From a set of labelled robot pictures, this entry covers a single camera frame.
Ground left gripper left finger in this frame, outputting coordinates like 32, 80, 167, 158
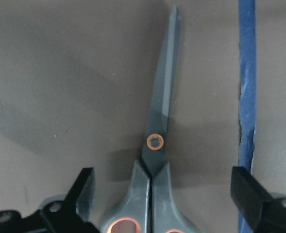
0, 167, 99, 233

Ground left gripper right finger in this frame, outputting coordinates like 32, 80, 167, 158
231, 166, 286, 233

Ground grey orange scissors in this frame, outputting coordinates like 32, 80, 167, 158
100, 5, 200, 233

